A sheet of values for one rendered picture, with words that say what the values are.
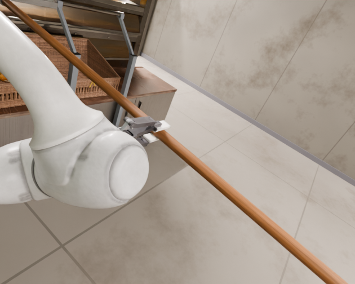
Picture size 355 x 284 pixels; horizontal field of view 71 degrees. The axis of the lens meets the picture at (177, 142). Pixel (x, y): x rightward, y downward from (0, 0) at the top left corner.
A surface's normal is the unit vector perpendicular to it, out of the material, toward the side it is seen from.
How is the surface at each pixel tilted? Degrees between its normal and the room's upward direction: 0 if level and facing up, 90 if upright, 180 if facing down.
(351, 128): 90
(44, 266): 0
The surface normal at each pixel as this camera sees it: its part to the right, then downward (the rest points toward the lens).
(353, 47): -0.55, 0.26
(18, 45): 0.40, -0.36
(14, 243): 0.34, -0.79
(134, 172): 0.84, 0.11
